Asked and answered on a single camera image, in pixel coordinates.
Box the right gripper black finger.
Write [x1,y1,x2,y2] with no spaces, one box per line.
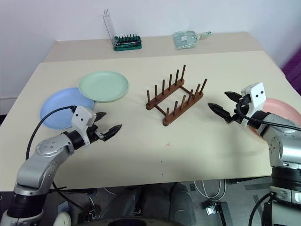
[224,91,242,103]
[207,102,233,121]

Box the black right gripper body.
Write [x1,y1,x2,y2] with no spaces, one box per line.
[225,94,251,124]

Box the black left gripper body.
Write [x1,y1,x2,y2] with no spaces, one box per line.
[86,124,106,144]

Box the wooden dish rack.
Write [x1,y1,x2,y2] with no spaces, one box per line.
[145,64,208,127]

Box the green plate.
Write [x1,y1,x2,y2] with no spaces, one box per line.
[78,71,130,103]

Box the red plate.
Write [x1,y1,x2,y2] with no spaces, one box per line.
[250,97,298,140]

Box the blue plate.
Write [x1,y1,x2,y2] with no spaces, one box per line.
[39,87,95,130]

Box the purple object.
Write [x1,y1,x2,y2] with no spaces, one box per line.
[280,52,301,95]

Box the grey rounded shape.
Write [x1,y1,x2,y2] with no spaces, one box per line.
[107,185,144,218]
[168,183,196,223]

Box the pale green plastic packet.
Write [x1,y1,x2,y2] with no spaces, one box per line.
[172,30,214,50]

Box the green screwdriver bit set case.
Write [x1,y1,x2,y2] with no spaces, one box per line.
[103,8,143,52]

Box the white wheel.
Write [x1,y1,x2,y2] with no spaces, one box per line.
[54,210,72,226]

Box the dark rounded shape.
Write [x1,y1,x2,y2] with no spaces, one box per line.
[102,214,176,226]

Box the black box with connector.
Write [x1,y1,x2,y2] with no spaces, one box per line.
[201,201,229,226]

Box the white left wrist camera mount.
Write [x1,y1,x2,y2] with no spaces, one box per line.
[71,105,97,145]

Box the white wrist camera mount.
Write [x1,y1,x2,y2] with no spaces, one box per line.
[241,82,266,128]
[71,105,97,145]

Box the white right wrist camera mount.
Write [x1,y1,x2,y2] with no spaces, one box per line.
[241,82,266,128]

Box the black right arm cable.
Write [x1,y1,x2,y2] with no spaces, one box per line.
[236,101,301,132]

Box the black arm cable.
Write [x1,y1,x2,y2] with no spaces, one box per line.
[236,101,301,132]
[26,105,77,163]

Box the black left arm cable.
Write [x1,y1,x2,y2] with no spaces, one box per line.
[26,105,77,163]

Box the thin black cable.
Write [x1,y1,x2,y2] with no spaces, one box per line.
[50,180,87,214]
[248,191,276,226]

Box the white cable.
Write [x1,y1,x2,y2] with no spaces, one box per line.
[194,179,227,201]

